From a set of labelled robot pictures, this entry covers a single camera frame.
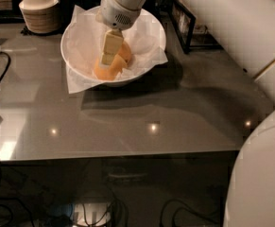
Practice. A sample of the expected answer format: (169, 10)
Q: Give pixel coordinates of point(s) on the black wire rack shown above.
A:
(191, 34)

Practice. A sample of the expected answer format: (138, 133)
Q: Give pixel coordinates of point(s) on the white paper liner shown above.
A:
(83, 38)

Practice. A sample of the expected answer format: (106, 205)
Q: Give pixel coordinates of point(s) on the stack of paper bowls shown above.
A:
(41, 16)

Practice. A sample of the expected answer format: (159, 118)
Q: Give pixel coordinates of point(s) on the white bowl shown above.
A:
(143, 29)

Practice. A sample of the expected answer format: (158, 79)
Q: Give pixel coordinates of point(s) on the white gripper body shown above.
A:
(117, 12)

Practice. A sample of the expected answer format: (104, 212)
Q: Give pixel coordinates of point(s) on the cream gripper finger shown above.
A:
(112, 42)

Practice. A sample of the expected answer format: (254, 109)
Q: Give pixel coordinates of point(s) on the black utensil holder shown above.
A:
(69, 0)

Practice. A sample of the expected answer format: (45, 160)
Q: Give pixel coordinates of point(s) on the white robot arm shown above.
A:
(246, 30)

